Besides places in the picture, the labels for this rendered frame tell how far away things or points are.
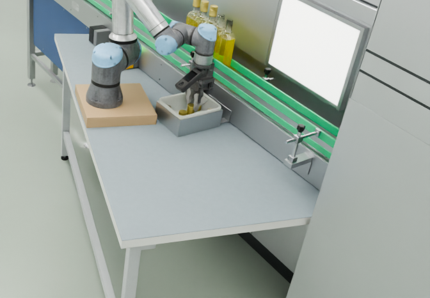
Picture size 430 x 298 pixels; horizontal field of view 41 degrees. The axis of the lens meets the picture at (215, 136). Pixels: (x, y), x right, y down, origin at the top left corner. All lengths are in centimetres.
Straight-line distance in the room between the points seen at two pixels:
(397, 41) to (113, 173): 105
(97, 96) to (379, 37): 118
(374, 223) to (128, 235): 75
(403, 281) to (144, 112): 118
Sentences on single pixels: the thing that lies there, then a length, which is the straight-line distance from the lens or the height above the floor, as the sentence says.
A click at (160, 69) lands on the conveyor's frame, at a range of 266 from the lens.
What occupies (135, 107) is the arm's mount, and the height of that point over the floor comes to 80.
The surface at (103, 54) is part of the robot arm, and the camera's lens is 230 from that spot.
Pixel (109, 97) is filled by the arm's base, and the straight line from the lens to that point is 235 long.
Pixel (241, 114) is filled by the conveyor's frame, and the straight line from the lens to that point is 241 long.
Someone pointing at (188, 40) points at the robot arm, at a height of 111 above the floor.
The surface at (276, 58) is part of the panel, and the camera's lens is 246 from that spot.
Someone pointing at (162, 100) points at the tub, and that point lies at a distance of 240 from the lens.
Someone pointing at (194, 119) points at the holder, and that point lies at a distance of 232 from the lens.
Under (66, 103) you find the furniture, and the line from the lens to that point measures 324.
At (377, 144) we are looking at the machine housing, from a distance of 175.
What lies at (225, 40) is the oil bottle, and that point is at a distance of 247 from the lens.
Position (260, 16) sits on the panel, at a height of 117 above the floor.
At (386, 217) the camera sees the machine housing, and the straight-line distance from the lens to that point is 181.
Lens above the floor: 197
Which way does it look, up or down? 31 degrees down
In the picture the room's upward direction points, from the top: 11 degrees clockwise
